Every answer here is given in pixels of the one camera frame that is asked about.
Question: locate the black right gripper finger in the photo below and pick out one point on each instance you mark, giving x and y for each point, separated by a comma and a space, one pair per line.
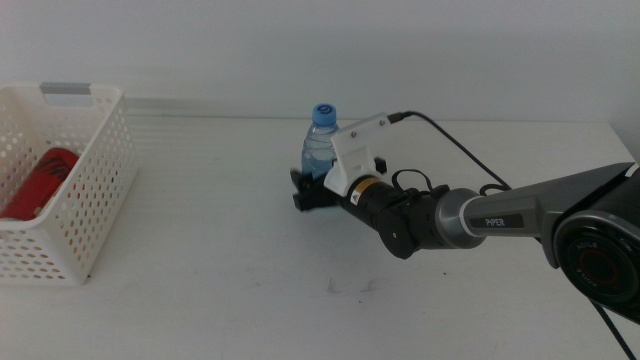
301, 182

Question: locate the clear water bottle blue cap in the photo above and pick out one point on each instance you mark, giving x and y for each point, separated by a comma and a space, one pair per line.
317, 150

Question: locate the red soda can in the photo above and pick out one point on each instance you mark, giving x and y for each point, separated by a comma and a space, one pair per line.
40, 185

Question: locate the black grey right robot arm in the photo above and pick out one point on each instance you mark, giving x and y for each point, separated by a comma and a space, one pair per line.
500, 210

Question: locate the white perforated plastic basket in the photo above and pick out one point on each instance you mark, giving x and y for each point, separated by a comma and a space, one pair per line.
95, 225

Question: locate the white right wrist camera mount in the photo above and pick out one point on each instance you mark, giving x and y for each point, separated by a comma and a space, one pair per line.
355, 150

